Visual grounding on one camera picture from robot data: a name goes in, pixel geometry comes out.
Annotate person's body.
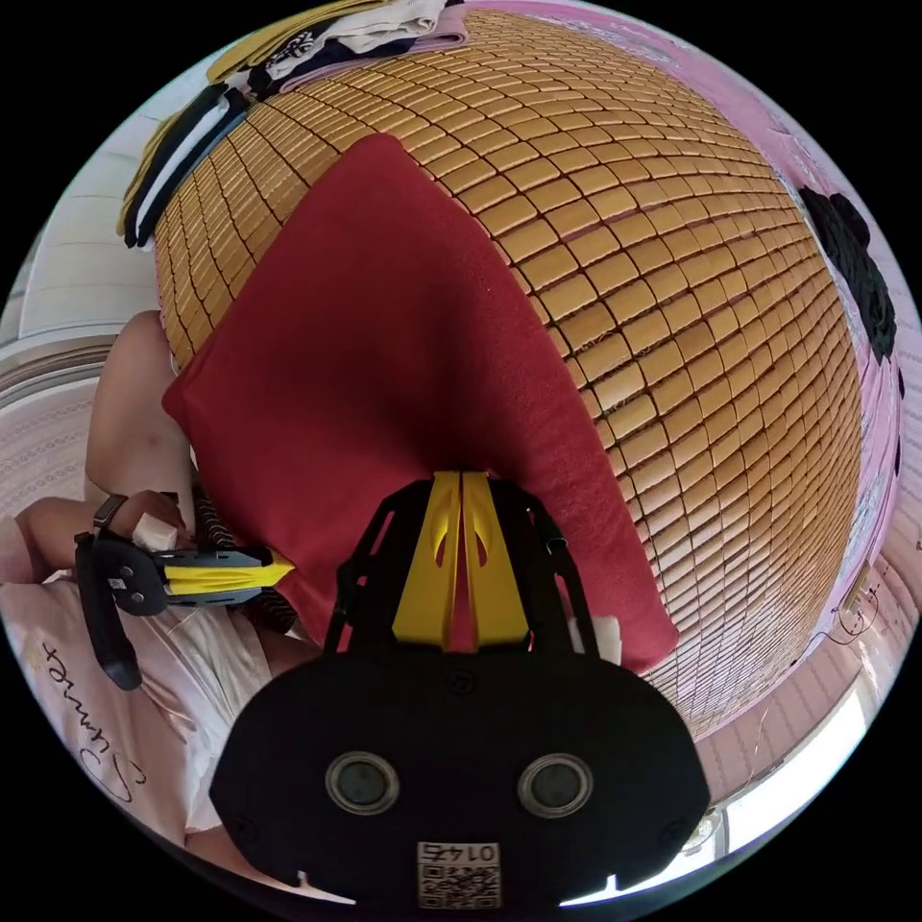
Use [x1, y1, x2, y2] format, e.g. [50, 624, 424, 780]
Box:
[0, 309, 329, 877]

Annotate person's left forearm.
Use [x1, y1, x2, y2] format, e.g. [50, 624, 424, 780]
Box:
[12, 494, 131, 581]

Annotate person's left hand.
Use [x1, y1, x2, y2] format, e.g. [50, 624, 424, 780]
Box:
[123, 490, 197, 554]

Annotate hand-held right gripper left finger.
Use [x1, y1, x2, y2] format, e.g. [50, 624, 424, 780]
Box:
[391, 471, 462, 647]

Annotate bed with woven mat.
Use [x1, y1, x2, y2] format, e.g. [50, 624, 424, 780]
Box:
[120, 0, 910, 744]

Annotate black garment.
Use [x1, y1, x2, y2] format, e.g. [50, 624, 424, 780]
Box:
[797, 185, 903, 363]

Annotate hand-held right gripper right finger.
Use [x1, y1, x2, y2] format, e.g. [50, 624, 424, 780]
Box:
[460, 471, 532, 647]

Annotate red long sleeve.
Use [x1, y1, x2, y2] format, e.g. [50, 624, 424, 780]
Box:
[160, 132, 680, 675]

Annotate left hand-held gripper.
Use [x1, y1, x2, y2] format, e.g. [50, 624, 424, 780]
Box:
[85, 536, 296, 619]

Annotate heaped pile of clothes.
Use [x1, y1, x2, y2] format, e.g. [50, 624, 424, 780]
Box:
[206, 0, 471, 99]

